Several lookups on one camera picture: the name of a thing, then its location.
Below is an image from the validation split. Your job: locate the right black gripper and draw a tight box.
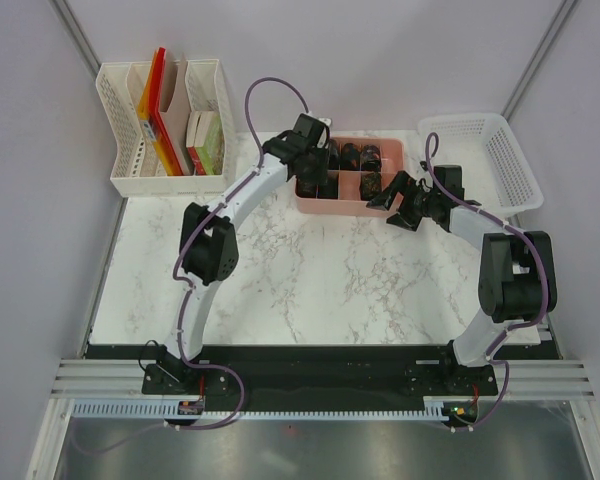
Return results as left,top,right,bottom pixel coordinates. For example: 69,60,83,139
367,171,440,232

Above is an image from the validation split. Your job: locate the long black necktie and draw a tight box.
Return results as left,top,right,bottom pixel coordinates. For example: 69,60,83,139
317,173,339,200

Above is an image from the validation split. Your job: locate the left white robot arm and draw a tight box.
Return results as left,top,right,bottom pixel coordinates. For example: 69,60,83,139
142,113,330,395

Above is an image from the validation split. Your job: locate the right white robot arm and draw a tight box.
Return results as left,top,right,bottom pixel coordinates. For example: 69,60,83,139
366,165,557,394

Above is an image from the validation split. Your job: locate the rolled tie floral left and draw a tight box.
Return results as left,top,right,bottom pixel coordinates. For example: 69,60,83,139
296,181,317,198

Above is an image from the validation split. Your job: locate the rolled tie back left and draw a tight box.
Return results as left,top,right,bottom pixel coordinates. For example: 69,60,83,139
327,139,340,170

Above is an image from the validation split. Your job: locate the rolled tie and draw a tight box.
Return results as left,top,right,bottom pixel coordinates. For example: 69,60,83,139
339,142,361,171
359,172,382,202
360,144,382,172
327,139,340,170

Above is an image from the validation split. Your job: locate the rolled tie front right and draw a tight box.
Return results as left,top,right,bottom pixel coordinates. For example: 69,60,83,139
359,172,382,202

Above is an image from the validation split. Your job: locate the rolled tie back middle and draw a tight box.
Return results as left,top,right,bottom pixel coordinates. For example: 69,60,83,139
339,142,361,171

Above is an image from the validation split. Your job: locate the pink compartment tray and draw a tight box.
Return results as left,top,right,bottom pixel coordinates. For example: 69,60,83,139
294,136,405,217

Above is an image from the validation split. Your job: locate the rolled tie back right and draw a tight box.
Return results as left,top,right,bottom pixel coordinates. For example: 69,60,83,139
360,144,382,172

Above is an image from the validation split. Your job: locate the green book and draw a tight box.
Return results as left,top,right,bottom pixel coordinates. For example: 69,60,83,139
195,111,225,175

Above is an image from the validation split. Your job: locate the white plastic basket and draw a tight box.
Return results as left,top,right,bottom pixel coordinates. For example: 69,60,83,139
417,113,544,218

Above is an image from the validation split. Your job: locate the cream paperback book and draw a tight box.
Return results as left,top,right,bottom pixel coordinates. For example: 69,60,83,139
186,111,215,148

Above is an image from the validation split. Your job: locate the cream desktop file organizer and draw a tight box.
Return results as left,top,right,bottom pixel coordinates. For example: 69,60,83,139
96,48,237,198

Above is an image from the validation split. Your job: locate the beige cardboard folder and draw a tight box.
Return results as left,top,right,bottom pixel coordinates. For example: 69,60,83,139
160,51,195,176

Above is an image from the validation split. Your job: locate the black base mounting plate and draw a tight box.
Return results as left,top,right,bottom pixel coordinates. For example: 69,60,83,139
164,346,497,412

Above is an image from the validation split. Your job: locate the red orange folder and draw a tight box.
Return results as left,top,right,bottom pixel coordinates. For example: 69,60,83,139
136,47,183,176

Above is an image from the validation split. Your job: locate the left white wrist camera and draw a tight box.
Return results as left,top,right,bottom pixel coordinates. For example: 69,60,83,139
316,117,332,128

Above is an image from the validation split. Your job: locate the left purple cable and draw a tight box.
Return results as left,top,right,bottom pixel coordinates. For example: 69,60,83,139
72,76,311,456

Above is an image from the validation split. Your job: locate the purple cable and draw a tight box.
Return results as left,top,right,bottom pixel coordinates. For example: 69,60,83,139
72,76,311,456
422,130,552,434

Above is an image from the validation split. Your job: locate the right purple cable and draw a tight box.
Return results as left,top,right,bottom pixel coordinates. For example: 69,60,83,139
422,130,552,434

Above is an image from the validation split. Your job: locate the white slotted cable duct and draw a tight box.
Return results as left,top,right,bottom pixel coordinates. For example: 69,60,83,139
72,395,481,420

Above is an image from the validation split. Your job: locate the aluminium frame rail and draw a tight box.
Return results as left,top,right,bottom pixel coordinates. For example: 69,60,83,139
51,359,594,401

